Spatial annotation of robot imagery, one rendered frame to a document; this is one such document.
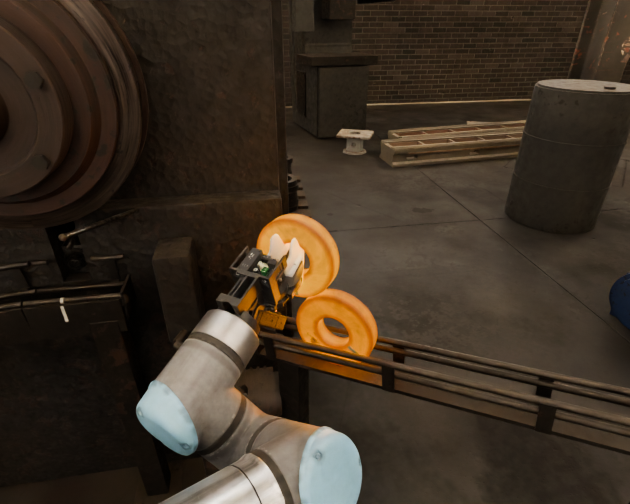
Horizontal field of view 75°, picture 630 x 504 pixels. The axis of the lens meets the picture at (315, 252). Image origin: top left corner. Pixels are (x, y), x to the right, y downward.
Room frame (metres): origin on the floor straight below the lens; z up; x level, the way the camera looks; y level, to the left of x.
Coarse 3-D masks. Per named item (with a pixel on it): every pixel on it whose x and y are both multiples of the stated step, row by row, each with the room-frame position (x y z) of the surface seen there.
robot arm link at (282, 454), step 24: (264, 432) 0.33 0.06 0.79; (288, 432) 0.31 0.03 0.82; (312, 432) 0.30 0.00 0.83; (336, 432) 0.30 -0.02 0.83; (264, 456) 0.27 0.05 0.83; (288, 456) 0.27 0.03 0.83; (312, 456) 0.26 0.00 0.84; (336, 456) 0.27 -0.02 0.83; (216, 480) 0.24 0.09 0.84; (240, 480) 0.24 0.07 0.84; (264, 480) 0.24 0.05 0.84; (288, 480) 0.24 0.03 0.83; (312, 480) 0.24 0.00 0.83; (336, 480) 0.26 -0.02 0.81; (360, 480) 0.27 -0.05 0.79
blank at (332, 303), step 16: (304, 304) 0.62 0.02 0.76; (320, 304) 0.61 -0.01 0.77; (336, 304) 0.60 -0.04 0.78; (352, 304) 0.59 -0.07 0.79; (304, 320) 0.62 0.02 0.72; (320, 320) 0.62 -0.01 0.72; (352, 320) 0.58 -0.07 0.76; (368, 320) 0.58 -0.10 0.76; (304, 336) 0.63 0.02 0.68; (320, 336) 0.61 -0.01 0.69; (336, 336) 0.63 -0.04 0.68; (352, 336) 0.58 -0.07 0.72; (368, 336) 0.57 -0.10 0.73; (320, 352) 0.61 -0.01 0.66; (352, 352) 0.58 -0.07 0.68; (368, 352) 0.57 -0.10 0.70
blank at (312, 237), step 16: (272, 224) 0.66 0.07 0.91; (288, 224) 0.64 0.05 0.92; (304, 224) 0.63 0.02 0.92; (320, 224) 0.65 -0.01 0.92; (288, 240) 0.64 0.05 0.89; (304, 240) 0.63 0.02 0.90; (320, 240) 0.62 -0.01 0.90; (320, 256) 0.61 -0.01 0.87; (336, 256) 0.62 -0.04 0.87; (304, 272) 0.64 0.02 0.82; (320, 272) 0.61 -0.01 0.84; (336, 272) 0.62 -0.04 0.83; (304, 288) 0.63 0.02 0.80; (320, 288) 0.61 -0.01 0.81
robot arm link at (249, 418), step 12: (240, 408) 0.37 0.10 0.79; (252, 408) 0.38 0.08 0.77; (240, 420) 0.35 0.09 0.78; (252, 420) 0.36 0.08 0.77; (264, 420) 0.35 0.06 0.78; (228, 432) 0.34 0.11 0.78; (240, 432) 0.34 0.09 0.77; (252, 432) 0.34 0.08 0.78; (216, 444) 0.33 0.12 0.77; (228, 444) 0.33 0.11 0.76; (240, 444) 0.33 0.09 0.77; (204, 456) 0.33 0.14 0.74; (216, 456) 0.33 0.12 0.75; (228, 456) 0.33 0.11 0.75; (240, 456) 0.32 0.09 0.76
